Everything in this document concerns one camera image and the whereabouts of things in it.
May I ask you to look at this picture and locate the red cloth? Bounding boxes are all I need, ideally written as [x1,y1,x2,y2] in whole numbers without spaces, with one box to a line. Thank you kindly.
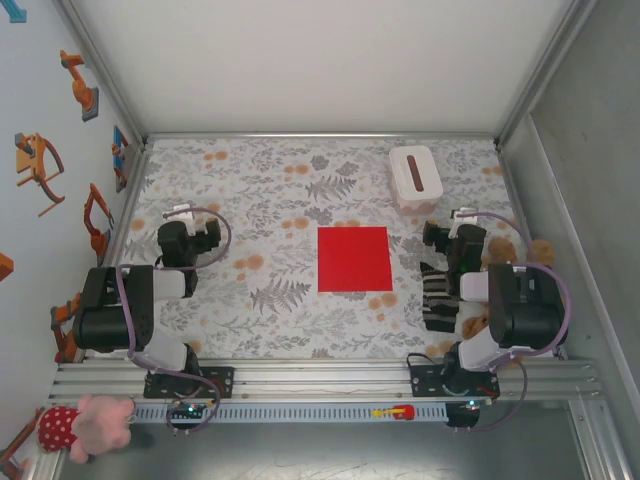
[316,225,394,294]

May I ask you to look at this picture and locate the black white striped cloth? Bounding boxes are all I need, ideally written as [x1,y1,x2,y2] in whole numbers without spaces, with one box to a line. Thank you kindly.
[418,260,464,334]

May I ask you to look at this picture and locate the brown teddy bear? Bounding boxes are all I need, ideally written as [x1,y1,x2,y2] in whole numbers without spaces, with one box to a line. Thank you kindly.
[458,236,557,369]

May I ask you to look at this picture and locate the white tissue box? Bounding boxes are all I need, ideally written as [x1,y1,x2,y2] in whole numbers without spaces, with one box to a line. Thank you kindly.
[387,145,445,218]

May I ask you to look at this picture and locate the floral table cloth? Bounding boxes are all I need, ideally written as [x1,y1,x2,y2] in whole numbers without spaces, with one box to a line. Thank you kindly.
[93,137,555,360]

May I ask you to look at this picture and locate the orange grey gripper sticker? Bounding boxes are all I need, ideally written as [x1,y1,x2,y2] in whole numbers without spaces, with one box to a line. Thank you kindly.
[13,131,67,219]

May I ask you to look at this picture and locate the red yellow toy tool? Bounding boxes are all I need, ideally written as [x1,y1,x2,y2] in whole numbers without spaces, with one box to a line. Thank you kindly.
[371,403,416,422]

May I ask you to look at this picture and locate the pink plush pig toy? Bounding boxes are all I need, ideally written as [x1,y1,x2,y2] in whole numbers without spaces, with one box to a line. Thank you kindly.
[37,393,137,464]

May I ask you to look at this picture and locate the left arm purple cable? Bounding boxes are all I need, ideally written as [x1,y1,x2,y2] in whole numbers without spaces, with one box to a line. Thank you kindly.
[115,206,233,435]

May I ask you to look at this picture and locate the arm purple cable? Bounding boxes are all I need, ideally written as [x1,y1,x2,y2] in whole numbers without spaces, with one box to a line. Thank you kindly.
[447,209,573,435]
[115,206,233,435]

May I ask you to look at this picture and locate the blue orange wall sticker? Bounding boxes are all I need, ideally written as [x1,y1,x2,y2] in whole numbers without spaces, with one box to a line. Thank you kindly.
[110,124,133,194]

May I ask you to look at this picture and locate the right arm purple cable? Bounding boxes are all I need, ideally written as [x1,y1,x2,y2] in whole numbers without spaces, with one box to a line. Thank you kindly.
[447,209,573,435]

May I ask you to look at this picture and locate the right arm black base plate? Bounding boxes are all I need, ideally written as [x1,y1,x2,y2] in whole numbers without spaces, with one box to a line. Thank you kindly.
[408,363,501,399]

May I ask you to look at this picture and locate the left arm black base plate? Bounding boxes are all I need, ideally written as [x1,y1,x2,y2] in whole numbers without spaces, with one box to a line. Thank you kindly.
[143,366,236,400]

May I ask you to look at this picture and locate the aluminium frame post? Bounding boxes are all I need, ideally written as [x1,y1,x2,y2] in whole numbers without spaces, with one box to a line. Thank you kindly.
[58,0,150,149]
[492,0,601,149]

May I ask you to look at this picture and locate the wide aluminium frame rail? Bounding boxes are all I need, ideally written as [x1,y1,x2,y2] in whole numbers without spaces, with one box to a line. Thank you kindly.
[47,357,604,404]

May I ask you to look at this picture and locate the slotted grey cable duct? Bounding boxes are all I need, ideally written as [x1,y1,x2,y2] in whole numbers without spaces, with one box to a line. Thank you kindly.
[132,403,450,424]

